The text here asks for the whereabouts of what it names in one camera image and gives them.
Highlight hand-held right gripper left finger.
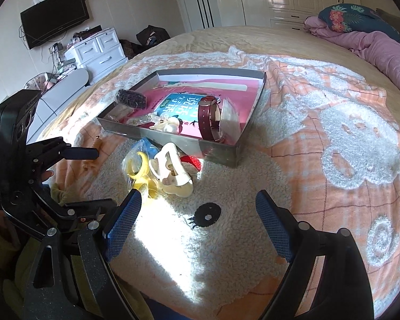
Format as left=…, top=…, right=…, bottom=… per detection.
left=28, top=188, right=144, bottom=320

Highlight grey cardboard box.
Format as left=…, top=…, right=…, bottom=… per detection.
left=97, top=67, right=267, bottom=169

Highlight red ball earrings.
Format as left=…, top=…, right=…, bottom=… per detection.
left=179, top=155, right=203, bottom=174

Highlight grey headboard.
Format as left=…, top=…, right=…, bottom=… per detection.
left=376, top=7, right=400, bottom=42

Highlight green fleece garment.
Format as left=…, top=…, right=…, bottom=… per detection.
left=0, top=183, right=154, bottom=320

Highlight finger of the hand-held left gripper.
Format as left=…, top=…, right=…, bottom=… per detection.
left=26, top=138, right=100, bottom=174
left=33, top=187, right=123, bottom=233

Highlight pink book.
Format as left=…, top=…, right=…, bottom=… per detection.
left=120, top=73, right=263, bottom=141

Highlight orange white fleece blanket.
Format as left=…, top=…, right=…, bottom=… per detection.
left=37, top=45, right=400, bottom=320

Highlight white rounded plastic furniture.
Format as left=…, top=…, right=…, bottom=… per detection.
left=25, top=68, right=89, bottom=142

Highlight dark bead bracelet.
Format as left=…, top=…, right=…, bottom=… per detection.
left=115, top=89, right=148, bottom=109

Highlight black television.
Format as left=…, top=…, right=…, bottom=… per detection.
left=20, top=0, right=90, bottom=50

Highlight yellow bedspread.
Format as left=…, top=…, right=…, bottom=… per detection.
left=37, top=25, right=400, bottom=161

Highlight brown bag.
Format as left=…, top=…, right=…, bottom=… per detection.
left=119, top=39, right=138, bottom=61

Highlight black bag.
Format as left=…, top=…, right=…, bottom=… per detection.
left=135, top=25, right=171, bottom=46

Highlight dark floral pillow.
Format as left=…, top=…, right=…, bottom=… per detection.
left=318, top=3, right=400, bottom=45

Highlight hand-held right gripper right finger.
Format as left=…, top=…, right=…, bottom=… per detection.
left=255, top=190, right=376, bottom=320

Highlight white flower hair clip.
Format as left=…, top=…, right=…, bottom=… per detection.
left=149, top=113, right=185, bottom=133

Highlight dark red strap watch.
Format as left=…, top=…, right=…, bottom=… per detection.
left=198, top=95, right=228, bottom=144

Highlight white earrings card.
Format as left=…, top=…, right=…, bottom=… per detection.
left=219, top=98, right=245, bottom=138

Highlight white drawer cabinet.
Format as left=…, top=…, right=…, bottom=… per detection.
left=64, top=27, right=128, bottom=76

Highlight pink duvet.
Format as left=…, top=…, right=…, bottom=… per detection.
left=303, top=15, right=400, bottom=101

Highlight cream hair claw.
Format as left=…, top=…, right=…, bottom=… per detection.
left=149, top=142, right=194, bottom=198

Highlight black ring hair ornament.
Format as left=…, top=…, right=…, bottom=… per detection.
left=187, top=202, right=222, bottom=229

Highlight white door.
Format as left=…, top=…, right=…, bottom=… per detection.
left=173, top=0, right=222, bottom=31

